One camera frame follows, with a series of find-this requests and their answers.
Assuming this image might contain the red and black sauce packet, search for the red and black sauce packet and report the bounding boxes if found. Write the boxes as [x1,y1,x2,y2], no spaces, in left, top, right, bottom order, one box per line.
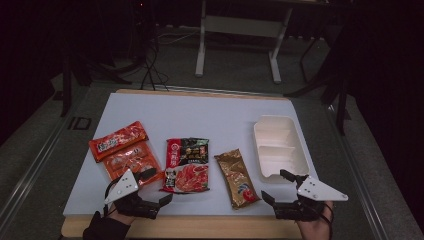
[160,137,211,195]

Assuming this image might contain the white plastic container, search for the white plastic container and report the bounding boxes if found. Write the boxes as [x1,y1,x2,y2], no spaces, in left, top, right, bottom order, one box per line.
[253,114,311,184]

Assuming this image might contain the white metal table frame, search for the white metal table frame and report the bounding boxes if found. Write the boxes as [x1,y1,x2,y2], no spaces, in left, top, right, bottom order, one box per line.
[194,0,295,85]

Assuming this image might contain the person's left hand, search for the person's left hand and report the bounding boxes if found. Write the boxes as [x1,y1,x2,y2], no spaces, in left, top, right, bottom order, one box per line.
[107,206,136,226]

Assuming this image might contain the orange packet with clear window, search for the orange packet with clear window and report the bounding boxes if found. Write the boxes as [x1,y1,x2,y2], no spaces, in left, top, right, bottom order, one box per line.
[101,141,165,188]

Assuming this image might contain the white table mat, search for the white table mat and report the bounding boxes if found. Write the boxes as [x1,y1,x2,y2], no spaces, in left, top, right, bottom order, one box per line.
[62,92,320,217]

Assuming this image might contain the black metal stand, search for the black metal stand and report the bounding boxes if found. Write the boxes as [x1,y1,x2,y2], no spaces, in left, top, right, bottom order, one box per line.
[283,19,353,136]
[59,49,134,118]

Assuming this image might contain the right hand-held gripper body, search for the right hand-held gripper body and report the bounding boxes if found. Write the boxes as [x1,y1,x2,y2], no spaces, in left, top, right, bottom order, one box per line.
[273,175,349,222]

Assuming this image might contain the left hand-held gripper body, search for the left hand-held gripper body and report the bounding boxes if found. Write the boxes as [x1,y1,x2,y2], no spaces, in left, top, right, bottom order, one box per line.
[104,169,161,220]

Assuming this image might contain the metal floor rail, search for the metal floor rail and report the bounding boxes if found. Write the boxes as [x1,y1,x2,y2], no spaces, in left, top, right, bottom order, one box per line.
[325,104,391,240]
[0,114,69,223]

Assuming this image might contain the person's right hand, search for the person's right hand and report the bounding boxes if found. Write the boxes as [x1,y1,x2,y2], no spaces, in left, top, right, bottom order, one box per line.
[295,200,335,240]

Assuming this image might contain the black floor cables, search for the black floor cables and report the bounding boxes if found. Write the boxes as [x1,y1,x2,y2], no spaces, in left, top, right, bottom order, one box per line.
[139,29,201,91]

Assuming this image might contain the gold snack packet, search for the gold snack packet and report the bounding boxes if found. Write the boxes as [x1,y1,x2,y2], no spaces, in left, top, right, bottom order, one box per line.
[213,148,261,211]

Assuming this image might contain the red-orange snack packet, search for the red-orange snack packet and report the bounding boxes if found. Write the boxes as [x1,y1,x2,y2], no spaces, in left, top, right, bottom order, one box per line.
[88,120,150,164]

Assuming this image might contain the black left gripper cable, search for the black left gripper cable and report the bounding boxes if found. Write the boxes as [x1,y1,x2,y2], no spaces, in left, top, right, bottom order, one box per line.
[103,178,122,218]

